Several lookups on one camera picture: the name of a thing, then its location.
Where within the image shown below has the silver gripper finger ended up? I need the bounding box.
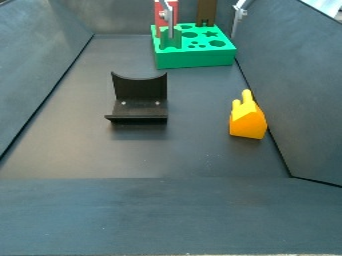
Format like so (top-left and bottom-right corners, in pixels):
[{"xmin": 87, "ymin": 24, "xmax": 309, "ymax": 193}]
[
  {"xmin": 232, "ymin": 0, "xmax": 248, "ymax": 36},
  {"xmin": 159, "ymin": 0, "xmax": 174, "ymax": 39}
]

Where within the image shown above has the yellow three prong object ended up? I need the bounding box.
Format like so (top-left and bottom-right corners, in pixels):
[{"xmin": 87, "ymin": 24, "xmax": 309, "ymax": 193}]
[{"xmin": 229, "ymin": 89, "xmax": 268, "ymax": 139}]

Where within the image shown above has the green foam peg board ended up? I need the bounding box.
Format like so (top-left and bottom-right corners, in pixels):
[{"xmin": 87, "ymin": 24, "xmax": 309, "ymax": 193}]
[{"xmin": 151, "ymin": 23, "xmax": 237, "ymax": 69}]

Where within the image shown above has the black curved fixture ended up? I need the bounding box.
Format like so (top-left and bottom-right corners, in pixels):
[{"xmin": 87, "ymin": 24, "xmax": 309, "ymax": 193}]
[{"xmin": 105, "ymin": 72, "xmax": 169, "ymax": 122}]

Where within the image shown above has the red rectangular block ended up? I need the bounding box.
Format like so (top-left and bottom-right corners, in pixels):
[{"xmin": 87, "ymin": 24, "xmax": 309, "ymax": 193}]
[{"xmin": 154, "ymin": 0, "xmax": 178, "ymax": 36}]

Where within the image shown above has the green arch peg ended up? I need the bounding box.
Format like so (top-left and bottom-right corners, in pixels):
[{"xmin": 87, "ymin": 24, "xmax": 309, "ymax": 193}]
[{"xmin": 161, "ymin": 27, "xmax": 182, "ymax": 50}]

